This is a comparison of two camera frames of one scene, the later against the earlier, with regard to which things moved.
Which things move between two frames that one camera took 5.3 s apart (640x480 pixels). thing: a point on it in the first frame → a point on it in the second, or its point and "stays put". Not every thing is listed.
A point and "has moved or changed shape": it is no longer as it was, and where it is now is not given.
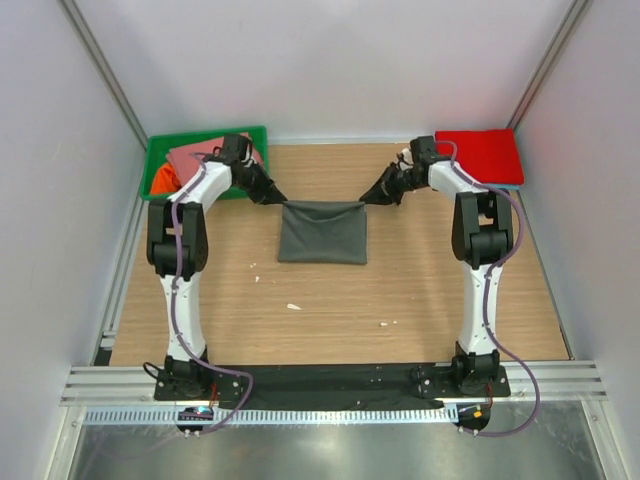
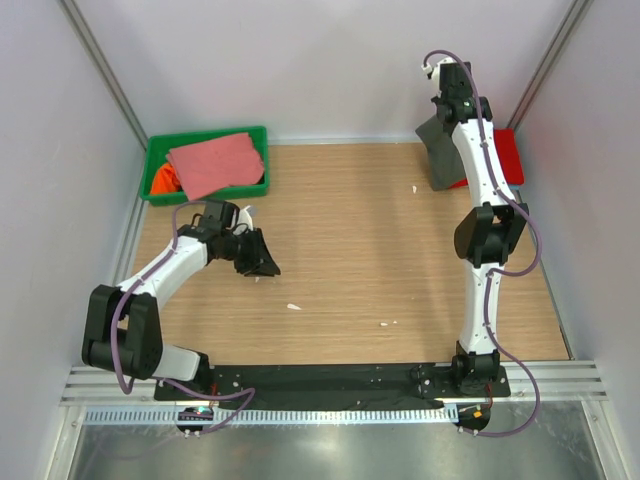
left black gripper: [268, 192] → [259, 262]
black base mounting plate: [295, 387] stays put
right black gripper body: [409, 181] → [436, 101]
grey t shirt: [323, 231] has moved or changed shape
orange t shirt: [165, 181] stays put
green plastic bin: [158, 147] stays put
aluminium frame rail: [110, 386] stays put
